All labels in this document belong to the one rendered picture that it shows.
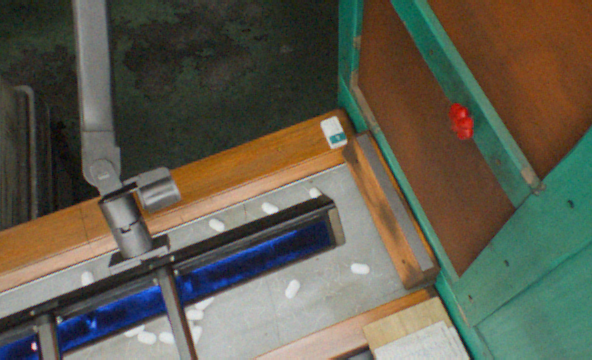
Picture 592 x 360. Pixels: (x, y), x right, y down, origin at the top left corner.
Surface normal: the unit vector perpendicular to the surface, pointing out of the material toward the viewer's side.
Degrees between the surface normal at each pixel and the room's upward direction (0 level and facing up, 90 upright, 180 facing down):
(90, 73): 35
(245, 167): 0
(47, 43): 0
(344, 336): 0
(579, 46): 90
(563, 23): 90
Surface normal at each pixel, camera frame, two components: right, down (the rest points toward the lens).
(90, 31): 0.29, 0.08
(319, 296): -0.06, -0.40
